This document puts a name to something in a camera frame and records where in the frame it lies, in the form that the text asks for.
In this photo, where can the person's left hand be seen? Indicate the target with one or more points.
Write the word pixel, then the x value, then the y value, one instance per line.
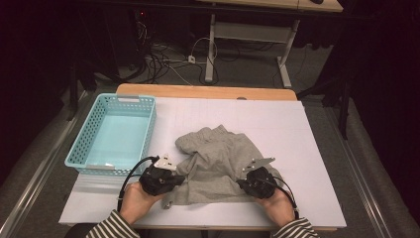
pixel 138 205

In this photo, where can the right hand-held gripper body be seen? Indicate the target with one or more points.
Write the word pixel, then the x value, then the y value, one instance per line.
pixel 262 185

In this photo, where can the metal floor rail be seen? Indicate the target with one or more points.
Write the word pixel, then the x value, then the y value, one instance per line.
pixel 352 158
pixel 52 158

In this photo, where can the black computer mouse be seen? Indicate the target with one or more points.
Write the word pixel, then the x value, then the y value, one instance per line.
pixel 317 1

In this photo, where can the dark computer case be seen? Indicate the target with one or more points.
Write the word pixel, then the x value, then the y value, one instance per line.
pixel 132 39

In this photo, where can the person's right hand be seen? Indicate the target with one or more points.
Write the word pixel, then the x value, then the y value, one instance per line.
pixel 280 208

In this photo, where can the light blue plastic basket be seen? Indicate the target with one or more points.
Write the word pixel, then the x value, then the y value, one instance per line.
pixel 115 139

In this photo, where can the desk with white metal legs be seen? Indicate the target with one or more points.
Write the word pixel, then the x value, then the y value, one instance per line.
pixel 251 32

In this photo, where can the white power adapter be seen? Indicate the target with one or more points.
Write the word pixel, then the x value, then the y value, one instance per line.
pixel 191 59

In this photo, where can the grey shorts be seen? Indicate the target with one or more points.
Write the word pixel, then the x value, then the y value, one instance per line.
pixel 214 158

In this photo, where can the black stand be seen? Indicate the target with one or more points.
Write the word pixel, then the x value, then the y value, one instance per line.
pixel 345 112
pixel 72 99

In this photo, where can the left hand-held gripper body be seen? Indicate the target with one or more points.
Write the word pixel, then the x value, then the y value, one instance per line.
pixel 158 180

